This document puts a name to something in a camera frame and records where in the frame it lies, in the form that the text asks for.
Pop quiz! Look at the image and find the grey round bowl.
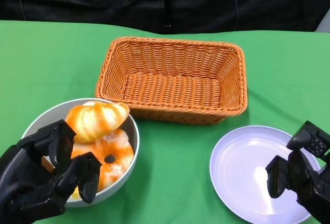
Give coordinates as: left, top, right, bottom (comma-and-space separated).
21, 97, 140, 208

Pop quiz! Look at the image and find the yellow cake slice with cherry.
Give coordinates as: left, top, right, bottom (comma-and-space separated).
71, 186, 81, 201

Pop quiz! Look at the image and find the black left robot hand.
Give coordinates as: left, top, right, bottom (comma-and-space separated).
0, 119, 103, 224

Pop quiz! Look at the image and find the orange striped ring bread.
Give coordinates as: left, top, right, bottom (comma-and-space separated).
64, 100, 130, 144
71, 128, 135, 193

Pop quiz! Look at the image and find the green tablecloth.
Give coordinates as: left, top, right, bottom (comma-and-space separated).
0, 20, 330, 224

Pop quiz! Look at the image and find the black backdrop curtain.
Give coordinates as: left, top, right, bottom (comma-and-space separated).
0, 0, 330, 35

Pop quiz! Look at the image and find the orange wicker basket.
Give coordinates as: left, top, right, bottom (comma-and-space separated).
94, 36, 249, 126

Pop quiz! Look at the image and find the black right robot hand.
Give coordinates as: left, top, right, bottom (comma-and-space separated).
265, 120, 330, 224

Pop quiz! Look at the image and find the lavender round plate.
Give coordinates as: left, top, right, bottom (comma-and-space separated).
209, 125, 322, 224

